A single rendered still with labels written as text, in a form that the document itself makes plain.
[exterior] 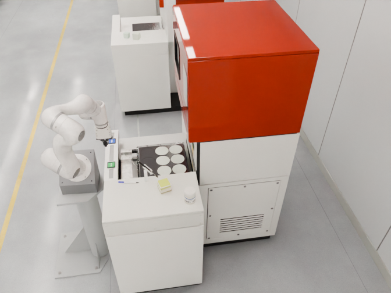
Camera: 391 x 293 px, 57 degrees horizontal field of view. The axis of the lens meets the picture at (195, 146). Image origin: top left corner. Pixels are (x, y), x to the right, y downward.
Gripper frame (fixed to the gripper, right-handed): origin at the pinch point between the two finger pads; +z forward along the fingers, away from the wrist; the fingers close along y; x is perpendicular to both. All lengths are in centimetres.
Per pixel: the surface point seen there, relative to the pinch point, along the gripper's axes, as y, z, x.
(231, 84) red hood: -79, -47, 15
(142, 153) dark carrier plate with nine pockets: -23.0, 26.4, -16.4
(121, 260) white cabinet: -2, 63, 50
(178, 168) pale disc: -47, 26, 4
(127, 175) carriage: -10.9, 28.3, 4.1
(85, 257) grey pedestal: 34, 115, 8
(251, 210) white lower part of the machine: -104, 69, 16
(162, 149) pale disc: -38.1, 26.3, -18.1
